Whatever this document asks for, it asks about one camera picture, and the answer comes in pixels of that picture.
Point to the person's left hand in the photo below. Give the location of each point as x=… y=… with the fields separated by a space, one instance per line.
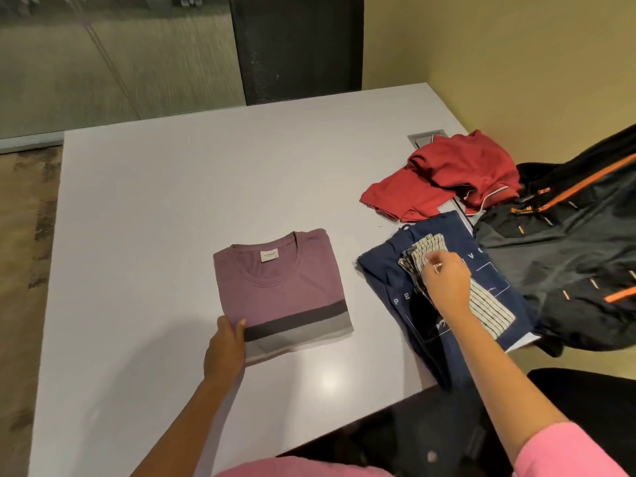
x=223 y=352

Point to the person's right hand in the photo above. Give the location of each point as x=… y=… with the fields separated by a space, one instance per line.
x=447 y=283

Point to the striped knit top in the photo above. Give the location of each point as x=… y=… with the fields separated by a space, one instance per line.
x=489 y=307

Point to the navy blue hoodie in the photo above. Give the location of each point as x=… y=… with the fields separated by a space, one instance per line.
x=392 y=278

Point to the mauve striped t-shirt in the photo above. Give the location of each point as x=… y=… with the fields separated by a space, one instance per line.
x=283 y=293

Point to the red garment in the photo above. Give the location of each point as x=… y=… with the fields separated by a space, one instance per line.
x=447 y=173

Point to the black orange backpack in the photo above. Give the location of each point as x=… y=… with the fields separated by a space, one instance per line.
x=571 y=253

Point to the person's left forearm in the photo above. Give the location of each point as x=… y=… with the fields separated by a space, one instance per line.
x=179 y=432

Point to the person's right forearm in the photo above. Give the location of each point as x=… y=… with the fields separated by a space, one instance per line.
x=502 y=382

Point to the person's pink shirt torso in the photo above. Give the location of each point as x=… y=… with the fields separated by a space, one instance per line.
x=303 y=467

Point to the person's right pink sleeve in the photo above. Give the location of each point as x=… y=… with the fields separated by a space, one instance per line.
x=566 y=454

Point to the black mesh office chair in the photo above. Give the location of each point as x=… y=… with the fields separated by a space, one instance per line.
x=298 y=44

